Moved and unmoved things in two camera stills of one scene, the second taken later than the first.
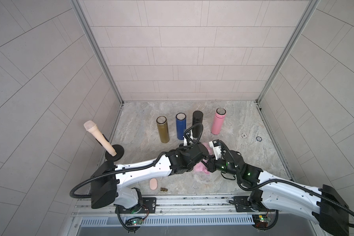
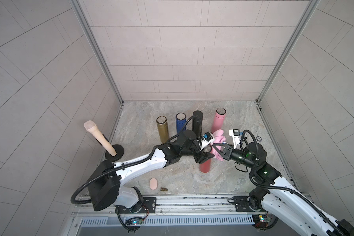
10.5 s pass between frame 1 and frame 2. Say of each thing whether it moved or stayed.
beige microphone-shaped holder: stayed
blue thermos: stayed
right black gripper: moved
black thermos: stayed
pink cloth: moved
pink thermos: stayed
